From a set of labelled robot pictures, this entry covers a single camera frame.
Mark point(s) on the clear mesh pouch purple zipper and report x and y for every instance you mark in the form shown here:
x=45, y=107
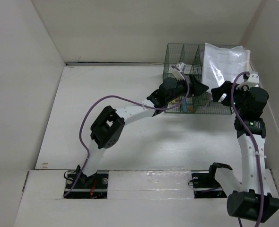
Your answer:
x=209, y=99

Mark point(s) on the clear mesh pouch beige zipper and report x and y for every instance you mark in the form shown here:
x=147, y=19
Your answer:
x=222, y=66

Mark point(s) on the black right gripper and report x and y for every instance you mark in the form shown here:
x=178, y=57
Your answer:
x=217, y=92

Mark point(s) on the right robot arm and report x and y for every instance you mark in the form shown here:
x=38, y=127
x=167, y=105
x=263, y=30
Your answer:
x=251, y=198

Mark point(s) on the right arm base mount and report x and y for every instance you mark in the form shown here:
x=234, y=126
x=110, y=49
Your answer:
x=205, y=186

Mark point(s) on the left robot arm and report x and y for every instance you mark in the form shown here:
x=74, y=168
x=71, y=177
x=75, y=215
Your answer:
x=108, y=126

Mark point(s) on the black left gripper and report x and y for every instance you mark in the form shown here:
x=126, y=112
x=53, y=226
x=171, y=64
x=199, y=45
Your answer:
x=196, y=88

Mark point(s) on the green wire desk organizer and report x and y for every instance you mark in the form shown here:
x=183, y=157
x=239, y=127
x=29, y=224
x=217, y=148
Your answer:
x=209, y=64

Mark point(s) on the blue correction tape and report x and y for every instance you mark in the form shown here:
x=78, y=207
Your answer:
x=185, y=106

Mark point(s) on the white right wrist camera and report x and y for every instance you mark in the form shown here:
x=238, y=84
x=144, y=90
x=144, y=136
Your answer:
x=252, y=80

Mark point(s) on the orange correction tape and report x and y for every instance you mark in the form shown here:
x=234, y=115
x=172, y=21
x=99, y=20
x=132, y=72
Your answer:
x=190, y=109

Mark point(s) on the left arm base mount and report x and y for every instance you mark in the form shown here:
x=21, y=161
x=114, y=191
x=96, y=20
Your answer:
x=96, y=186

